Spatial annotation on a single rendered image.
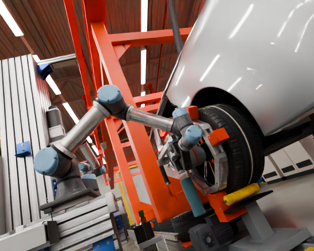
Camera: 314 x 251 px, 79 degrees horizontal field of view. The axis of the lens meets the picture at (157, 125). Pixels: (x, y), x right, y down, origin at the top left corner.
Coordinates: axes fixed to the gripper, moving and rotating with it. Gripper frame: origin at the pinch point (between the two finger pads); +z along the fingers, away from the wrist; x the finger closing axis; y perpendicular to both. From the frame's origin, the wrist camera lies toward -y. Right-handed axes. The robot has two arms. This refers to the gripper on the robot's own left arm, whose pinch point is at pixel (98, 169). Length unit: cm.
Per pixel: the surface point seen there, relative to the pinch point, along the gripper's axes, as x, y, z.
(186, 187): 88, 44, -55
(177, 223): 70, 71, 4
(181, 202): 80, 53, -26
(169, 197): 71, 48, -30
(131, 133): 51, -16, -34
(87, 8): 33, -180, -51
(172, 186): 76, 39, -25
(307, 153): 399, 20, 323
